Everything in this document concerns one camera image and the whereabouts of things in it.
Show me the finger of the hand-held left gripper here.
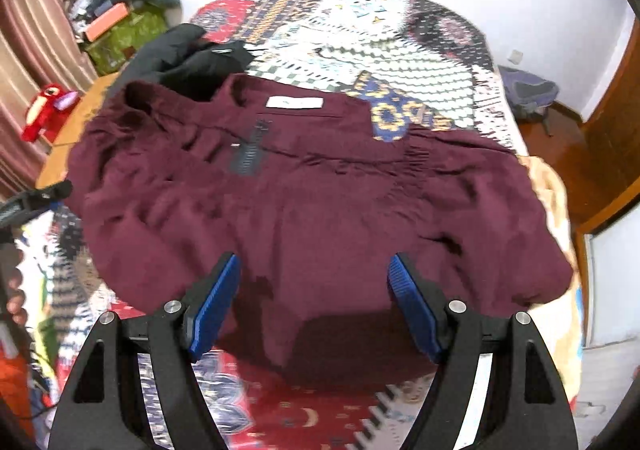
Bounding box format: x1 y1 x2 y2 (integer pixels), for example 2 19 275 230
0 180 74 231

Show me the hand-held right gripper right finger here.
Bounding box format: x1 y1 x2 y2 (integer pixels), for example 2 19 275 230
387 252 581 450

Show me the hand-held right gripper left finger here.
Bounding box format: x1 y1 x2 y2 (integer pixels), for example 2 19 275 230
47 252 243 450

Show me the maroon button shirt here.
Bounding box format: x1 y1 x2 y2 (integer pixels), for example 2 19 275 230
65 74 574 383

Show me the person's left hand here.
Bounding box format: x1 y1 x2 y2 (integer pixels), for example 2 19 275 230
5 250 30 328

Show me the red plush toy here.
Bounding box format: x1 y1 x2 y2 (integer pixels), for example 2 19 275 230
20 84 81 143

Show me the bamboo lap desk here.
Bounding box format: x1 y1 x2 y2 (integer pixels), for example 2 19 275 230
35 72 132 191

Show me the striped brown curtain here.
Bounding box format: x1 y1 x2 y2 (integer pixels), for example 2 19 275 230
0 0 98 201

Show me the beige fleece blanket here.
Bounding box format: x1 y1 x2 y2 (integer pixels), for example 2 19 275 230
517 156 586 381

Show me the orange box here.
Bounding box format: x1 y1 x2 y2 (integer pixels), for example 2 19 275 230
82 2 134 44

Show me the orange cloth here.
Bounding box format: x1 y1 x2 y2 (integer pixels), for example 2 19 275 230
0 350 38 441

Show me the black garment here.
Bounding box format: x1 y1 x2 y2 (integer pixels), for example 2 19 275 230
122 24 258 102

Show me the grey backpack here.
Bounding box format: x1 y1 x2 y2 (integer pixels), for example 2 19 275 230
500 66 561 137

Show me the brown wooden door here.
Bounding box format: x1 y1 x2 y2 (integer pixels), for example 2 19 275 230
580 20 640 233

